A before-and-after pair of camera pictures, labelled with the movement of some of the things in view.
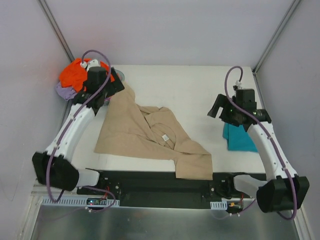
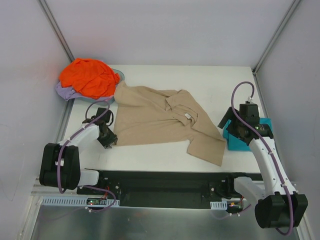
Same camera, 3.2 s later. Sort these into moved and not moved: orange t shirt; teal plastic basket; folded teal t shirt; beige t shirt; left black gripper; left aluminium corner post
Moved: beige t shirt; left black gripper
Not moved: teal plastic basket; orange t shirt; left aluminium corner post; folded teal t shirt
